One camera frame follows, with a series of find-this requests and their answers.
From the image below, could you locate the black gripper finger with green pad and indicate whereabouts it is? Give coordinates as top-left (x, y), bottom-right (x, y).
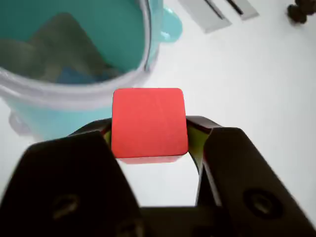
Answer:
top-left (0, 118), bottom-right (147, 237)
top-left (185, 115), bottom-right (316, 237)

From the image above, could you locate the red cube block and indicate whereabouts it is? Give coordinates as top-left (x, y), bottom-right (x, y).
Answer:
top-left (111, 87), bottom-right (190, 165)

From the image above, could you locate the teal whale-shaped bin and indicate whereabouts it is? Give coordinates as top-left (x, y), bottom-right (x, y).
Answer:
top-left (0, 0), bottom-right (184, 143)

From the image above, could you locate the metal table cable grommet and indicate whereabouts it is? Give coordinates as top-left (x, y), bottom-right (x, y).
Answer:
top-left (178, 0), bottom-right (233, 34)
top-left (223, 0), bottom-right (260, 21)

